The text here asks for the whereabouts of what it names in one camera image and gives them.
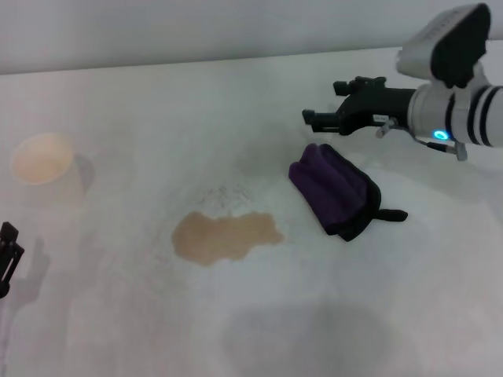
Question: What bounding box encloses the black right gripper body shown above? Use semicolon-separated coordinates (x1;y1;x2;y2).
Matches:
336;87;417;137

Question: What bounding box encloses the purple rag with black trim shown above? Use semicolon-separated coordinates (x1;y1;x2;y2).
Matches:
288;142;409;243

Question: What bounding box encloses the white paper cup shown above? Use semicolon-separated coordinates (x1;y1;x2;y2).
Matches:
9;132;95;209

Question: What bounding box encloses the brown water stain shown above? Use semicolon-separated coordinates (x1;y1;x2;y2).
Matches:
171;210;285;269

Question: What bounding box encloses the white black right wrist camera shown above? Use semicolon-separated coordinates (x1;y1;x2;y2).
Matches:
395;2;492;90

